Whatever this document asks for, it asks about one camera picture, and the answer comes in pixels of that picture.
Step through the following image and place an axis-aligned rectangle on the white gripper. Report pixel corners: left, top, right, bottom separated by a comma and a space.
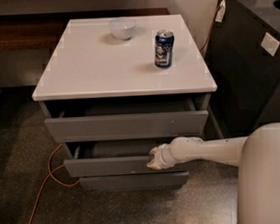
146, 144, 178, 171

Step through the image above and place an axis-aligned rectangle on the grey drawer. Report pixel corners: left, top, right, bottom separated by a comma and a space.
45, 97, 208, 143
79, 171, 189, 192
64, 137, 172, 178

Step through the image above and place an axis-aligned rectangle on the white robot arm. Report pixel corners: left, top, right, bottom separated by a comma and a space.
147, 123, 280, 224

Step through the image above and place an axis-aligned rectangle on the grey bottom drawer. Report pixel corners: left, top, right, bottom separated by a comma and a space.
79, 171, 189, 192

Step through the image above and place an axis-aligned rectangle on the white top drawer cabinet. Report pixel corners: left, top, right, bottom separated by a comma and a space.
29, 13, 222, 195

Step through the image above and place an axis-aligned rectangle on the grey top drawer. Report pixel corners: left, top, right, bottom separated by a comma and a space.
45, 97, 208, 143

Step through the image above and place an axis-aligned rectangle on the blue soda can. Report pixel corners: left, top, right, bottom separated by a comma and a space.
154, 29, 174, 68

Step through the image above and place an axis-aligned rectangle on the white bowl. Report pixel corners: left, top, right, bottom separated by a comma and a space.
109, 17, 136, 40

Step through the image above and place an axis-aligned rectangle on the dark grey bin cabinet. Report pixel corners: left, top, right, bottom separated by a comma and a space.
204, 0, 280, 136

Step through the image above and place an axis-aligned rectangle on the white label on bin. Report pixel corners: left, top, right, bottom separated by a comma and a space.
261, 33, 280, 56

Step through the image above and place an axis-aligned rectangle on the dark wooden bench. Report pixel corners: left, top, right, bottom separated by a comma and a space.
0, 7, 169, 51

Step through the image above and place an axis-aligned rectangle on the orange floor cable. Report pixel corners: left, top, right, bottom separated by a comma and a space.
20, 143, 82, 224

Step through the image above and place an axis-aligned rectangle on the orange cable with tag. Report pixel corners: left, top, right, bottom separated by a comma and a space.
198, 0, 280, 53

